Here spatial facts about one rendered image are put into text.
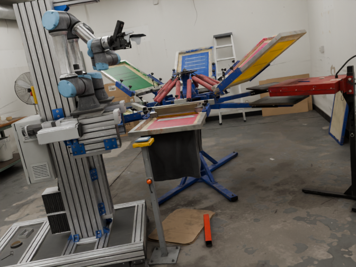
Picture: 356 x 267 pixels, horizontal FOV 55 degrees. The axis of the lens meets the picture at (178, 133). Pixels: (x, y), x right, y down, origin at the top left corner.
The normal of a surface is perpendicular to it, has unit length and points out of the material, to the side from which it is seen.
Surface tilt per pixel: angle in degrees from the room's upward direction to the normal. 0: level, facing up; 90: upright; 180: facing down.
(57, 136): 90
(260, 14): 90
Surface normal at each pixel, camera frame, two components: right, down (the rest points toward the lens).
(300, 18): -0.17, 0.25
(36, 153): 0.07, 0.22
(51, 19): -0.37, 0.14
